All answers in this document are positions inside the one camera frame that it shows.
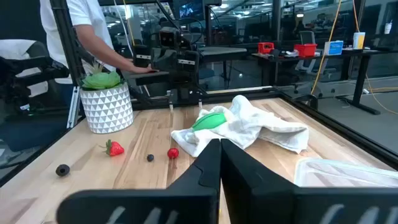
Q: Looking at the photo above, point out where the blue box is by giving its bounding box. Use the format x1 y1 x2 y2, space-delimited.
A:
323 40 344 56

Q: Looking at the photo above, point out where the white and yellow container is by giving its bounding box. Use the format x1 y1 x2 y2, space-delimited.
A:
353 32 366 50

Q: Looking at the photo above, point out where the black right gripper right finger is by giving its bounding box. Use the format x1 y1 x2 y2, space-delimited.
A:
220 138 398 224

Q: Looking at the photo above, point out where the silver aluminium extrusion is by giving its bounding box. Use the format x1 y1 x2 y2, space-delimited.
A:
66 86 81 129

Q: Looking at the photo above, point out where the green toy mango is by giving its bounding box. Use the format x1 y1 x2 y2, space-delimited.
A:
191 112 228 131

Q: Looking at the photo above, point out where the black toy blackberry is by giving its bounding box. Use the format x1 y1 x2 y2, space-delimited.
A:
55 164 71 177

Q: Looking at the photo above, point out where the person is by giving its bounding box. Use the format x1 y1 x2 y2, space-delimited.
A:
39 0 159 85

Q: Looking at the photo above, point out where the small red plastic bin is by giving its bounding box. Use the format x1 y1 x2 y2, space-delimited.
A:
257 42 275 54

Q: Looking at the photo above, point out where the grey mesh office chair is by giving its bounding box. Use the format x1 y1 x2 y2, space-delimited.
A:
294 30 327 94

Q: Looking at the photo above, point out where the yellow cable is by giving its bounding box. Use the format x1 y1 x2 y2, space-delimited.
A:
352 0 398 115
310 0 343 96

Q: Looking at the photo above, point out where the white checked kitchen towel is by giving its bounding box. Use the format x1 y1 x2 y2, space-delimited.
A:
170 95 310 158

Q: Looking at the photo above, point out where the grey background table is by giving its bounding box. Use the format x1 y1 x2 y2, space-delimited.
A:
124 46 248 86

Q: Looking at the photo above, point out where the clear plastic tupperware container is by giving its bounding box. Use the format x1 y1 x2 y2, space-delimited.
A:
294 157 398 189

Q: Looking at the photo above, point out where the red toy strawberry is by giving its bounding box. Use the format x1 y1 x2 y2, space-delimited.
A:
99 139 125 157

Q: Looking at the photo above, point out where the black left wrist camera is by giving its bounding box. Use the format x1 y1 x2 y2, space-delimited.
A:
159 26 182 48

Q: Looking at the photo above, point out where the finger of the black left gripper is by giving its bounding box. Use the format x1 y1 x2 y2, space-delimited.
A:
132 45 169 72
167 48 200 73

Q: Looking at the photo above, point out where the succulent in white patterned pot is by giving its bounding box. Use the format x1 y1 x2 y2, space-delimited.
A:
79 62 134 134

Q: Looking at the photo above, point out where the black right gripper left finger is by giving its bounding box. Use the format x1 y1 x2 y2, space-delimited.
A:
55 138 221 224

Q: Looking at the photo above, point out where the black desk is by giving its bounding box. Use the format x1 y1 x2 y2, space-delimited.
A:
251 48 398 115

